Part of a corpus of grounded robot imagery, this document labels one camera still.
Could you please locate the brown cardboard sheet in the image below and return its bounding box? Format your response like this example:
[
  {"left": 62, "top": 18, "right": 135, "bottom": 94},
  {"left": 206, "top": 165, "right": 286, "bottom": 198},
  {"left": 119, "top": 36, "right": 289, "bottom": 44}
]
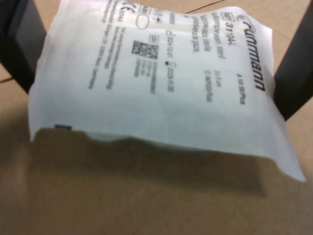
[{"left": 0, "top": 0, "right": 313, "bottom": 235}]

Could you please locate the white printed cotton packet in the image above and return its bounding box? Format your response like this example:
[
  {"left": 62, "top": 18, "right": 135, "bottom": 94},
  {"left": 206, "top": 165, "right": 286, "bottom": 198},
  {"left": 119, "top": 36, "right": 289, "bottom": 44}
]
[{"left": 27, "top": 0, "right": 307, "bottom": 183}]

